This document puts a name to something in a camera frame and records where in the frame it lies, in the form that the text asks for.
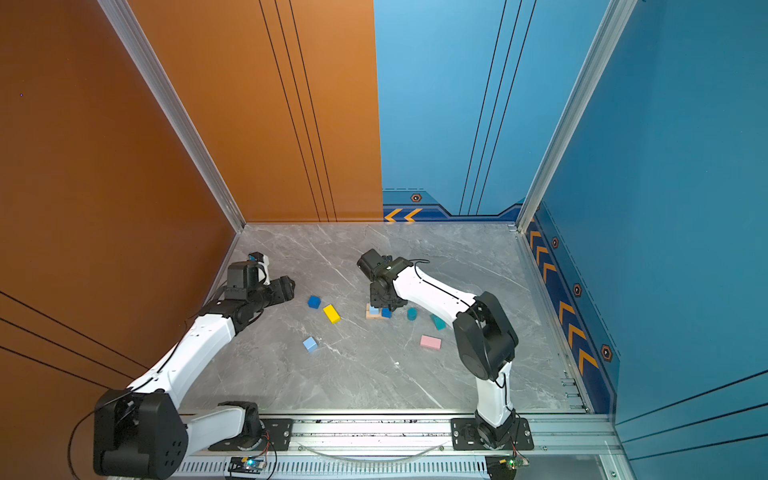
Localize light blue cube left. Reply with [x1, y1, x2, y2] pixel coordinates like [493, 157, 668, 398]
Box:
[303, 337, 318, 352]

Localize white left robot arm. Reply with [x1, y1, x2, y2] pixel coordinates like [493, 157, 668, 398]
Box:
[93, 252, 296, 479]

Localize right circuit board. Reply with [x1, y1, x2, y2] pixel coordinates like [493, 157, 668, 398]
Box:
[499, 453, 530, 470]

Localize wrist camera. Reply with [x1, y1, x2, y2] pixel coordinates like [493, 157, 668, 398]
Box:
[357, 249, 393, 281]
[248, 252, 270, 285]

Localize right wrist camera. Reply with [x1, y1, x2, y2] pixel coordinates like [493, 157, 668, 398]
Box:
[357, 249, 393, 281]

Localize aluminium corner post left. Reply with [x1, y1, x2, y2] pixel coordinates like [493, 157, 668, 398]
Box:
[98, 0, 246, 233]

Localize circuit board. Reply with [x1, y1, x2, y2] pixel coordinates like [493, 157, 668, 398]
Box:
[499, 453, 530, 470]
[227, 456, 268, 476]

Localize left circuit board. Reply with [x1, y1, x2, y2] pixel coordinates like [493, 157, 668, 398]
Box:
[227, 456, 268, 476]

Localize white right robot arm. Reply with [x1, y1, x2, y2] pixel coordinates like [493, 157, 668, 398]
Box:
[357, 250, 523, 449]

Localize aluminium corner post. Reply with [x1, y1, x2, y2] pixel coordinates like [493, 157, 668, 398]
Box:
[516, 0, 637, 234]
[98, 0, 246, 233]

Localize natural wood block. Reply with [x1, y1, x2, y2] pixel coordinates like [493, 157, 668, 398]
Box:
[365, 304, 386, 320]

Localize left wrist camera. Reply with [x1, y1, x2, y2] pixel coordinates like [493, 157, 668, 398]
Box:
[248, 252, 270, 285]

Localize yellow wood block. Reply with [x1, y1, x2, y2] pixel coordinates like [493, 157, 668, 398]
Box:
[323, 305, 341, 324]

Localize aluminium corner post right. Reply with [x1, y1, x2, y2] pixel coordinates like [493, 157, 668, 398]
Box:
[516, 0, 637, 234]

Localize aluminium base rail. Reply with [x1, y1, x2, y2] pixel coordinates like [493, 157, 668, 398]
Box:
[174, 411, 634, 479]

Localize teal wood block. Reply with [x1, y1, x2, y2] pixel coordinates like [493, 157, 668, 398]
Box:
[431, 315, 447, 330]

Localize pink wood block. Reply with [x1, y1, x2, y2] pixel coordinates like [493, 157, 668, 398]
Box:
[419, 335, 442, 350]

